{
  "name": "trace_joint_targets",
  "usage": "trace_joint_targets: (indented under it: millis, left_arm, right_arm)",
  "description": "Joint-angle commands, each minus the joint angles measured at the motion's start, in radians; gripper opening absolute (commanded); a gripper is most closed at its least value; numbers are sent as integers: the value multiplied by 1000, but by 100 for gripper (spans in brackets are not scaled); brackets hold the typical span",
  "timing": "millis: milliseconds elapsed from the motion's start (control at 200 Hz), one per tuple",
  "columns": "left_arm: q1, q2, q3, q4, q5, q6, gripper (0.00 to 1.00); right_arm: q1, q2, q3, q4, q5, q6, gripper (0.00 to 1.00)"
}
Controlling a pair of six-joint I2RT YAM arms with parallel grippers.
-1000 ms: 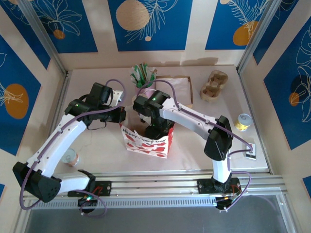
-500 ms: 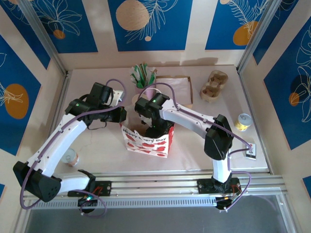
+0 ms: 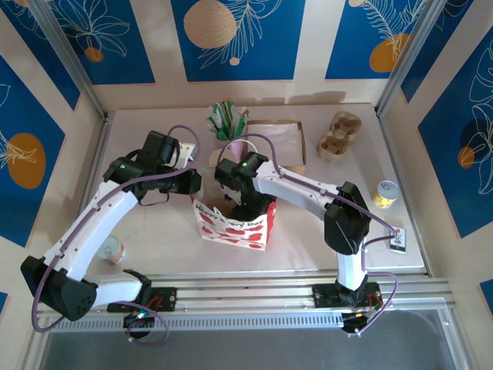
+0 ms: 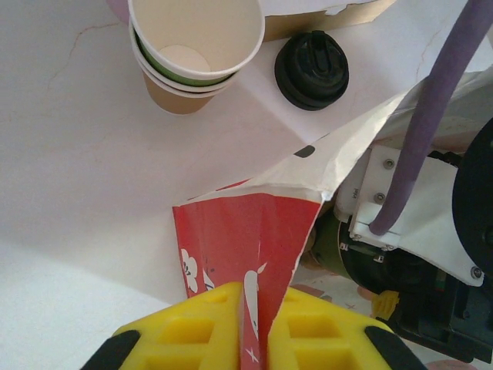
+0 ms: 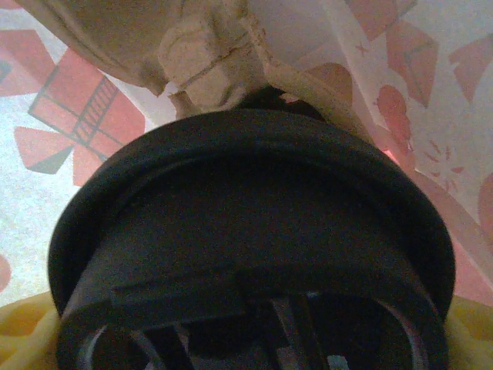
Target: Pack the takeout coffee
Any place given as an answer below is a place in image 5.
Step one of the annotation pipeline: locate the white paper bag red print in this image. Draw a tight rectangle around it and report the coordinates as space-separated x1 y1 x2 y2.
0 0 493 309

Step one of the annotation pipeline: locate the brown pulp cup carrier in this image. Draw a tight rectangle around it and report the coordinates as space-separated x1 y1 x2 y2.
13 0 386 130

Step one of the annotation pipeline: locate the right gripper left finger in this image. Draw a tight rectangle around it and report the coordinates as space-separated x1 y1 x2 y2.
0 294 65 370

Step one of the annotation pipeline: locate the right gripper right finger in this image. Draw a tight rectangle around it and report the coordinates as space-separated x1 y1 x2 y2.
442 294 493 370

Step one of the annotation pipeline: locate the black plastic cup lid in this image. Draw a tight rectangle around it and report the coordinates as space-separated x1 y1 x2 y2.
48 107 458 370

